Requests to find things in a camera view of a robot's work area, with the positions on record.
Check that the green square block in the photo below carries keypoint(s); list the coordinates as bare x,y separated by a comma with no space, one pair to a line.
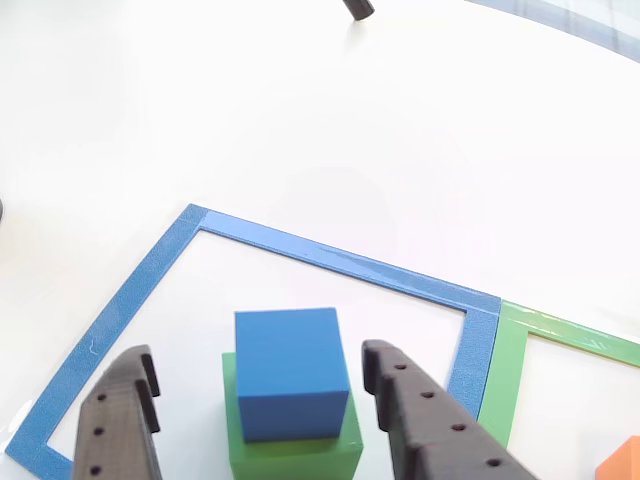
295,462

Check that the small blue cube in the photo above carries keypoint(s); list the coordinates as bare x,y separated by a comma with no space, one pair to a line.
290,350

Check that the orange square block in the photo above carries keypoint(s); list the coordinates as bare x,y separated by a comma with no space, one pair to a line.
622,465

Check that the green square frame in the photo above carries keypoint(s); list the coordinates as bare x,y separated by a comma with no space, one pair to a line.
505,370

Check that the blue square frame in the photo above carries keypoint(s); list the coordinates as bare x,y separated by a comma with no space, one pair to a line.
125,300

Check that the black camera tripod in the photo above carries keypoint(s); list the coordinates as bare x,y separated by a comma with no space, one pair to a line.
359,7

